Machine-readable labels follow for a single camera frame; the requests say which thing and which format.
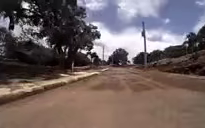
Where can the small thin-trunked tree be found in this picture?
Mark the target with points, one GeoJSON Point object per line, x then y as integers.
{"type": "Point", "coordinates": [94, 57]}

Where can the thin utility pole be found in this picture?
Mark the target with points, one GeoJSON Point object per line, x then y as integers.
{"type": "Point", "coordinates": [103, 53]}

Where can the round dark tree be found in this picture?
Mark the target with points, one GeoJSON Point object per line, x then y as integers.
{"type": "Point", "coordinates": [119, 56]}

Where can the brown brick road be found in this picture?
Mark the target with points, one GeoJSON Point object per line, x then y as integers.
{"type": "Point", "coordinates": [123, 100]}

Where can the grey utility pole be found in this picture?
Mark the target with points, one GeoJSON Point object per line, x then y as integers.
{"type": "Point", "coordinates": [144, 50]}

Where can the large dark tree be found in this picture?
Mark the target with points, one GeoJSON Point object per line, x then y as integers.
{"type": "Point", "coordinates": [63, 26]}

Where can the dark bushes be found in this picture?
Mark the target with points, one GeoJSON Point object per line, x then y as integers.
{"type": "Point", "coordinates": [30, 53]}

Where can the pale concrete pavement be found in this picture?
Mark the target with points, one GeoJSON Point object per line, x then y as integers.
{"type": "Point", "coordinates": [23, 88]}

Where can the earth embankment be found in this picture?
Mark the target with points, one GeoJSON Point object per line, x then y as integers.
{"type": "Point", "coordinates": [190, 63]}

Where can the row of trees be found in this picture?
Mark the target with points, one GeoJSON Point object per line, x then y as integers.
{"type": "Point", "coordinates": [203, 36]}

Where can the pale post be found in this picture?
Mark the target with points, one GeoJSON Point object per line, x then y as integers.
{"type": "Point", "coordinates": [72, 66]}

